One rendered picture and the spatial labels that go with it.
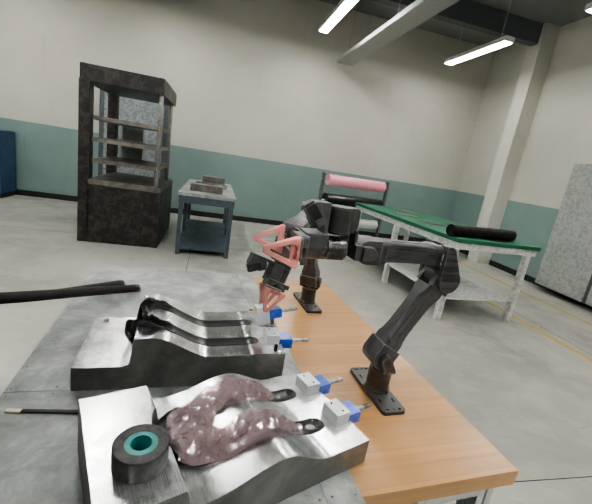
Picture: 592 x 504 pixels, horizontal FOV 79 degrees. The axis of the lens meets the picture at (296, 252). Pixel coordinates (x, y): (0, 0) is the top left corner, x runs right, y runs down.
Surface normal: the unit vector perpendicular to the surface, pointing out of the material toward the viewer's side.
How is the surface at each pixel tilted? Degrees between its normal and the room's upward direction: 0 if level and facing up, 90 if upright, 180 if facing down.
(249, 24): 90
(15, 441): 0
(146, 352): 90
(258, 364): 90
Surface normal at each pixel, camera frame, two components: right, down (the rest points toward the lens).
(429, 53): 0.21, 0.27
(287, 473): 0.55, 0.29
